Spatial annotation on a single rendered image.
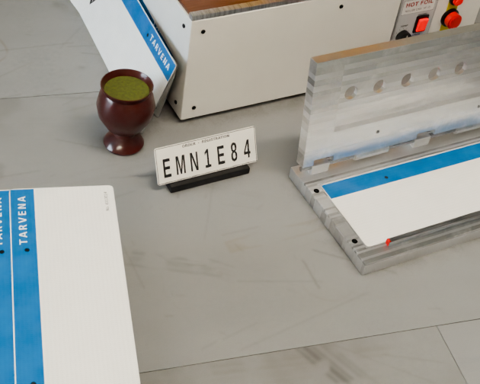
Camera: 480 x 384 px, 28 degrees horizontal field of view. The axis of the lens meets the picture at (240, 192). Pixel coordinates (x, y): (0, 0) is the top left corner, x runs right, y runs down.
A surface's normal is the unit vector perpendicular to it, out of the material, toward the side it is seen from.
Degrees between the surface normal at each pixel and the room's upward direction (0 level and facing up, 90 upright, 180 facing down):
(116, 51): 69
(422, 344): 0
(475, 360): 0
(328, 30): 90
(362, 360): 0
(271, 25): 90
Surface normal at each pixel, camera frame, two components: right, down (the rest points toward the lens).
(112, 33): -0.81, -0.08
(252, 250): 0.13, -0.72
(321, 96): 0.47, 0.57
